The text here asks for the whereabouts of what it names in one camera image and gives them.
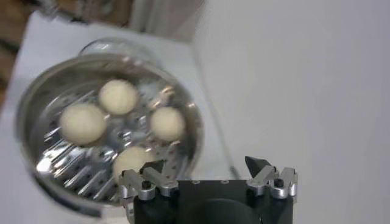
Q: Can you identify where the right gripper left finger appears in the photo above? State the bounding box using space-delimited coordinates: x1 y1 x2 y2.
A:
118 159 180 223

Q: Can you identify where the white steamed baozi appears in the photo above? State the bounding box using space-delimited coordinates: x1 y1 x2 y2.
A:
97 79 140 116
58 102 108 146
149 106 186 142
112 145 158 183

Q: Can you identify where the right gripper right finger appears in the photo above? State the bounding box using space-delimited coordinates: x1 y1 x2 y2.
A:
244 155 299 204

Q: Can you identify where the glass lid with cream handle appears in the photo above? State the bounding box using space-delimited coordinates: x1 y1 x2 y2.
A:
77 37 159 66

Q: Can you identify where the perforated steel steamer basket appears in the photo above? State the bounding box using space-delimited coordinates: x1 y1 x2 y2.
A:
13 53 205 219

